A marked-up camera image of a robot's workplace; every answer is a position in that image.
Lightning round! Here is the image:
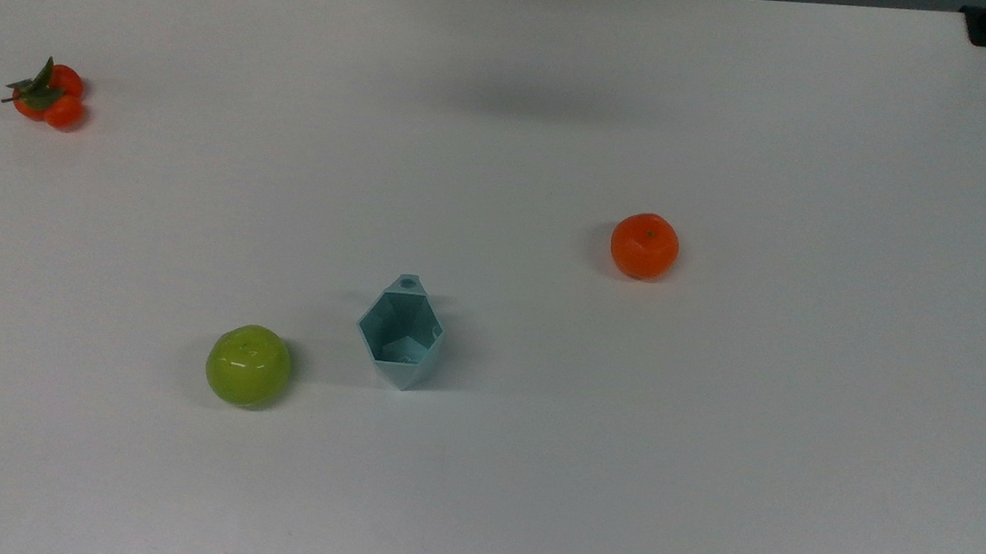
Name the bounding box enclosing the light blue faceted mug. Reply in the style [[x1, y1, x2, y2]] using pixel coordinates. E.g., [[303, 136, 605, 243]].
[[351, 270, 450, 395]]

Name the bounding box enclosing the orange mandarin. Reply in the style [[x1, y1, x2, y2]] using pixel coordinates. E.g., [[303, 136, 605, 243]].
[[607, 210, 683, 284]]

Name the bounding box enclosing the green apple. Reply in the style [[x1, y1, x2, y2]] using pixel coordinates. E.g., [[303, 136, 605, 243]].
[[203, 321, 296, 412]]

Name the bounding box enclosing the small oranges cluster with leaves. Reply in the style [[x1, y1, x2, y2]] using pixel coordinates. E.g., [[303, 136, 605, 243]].
[[0, 52, 90, 132]]

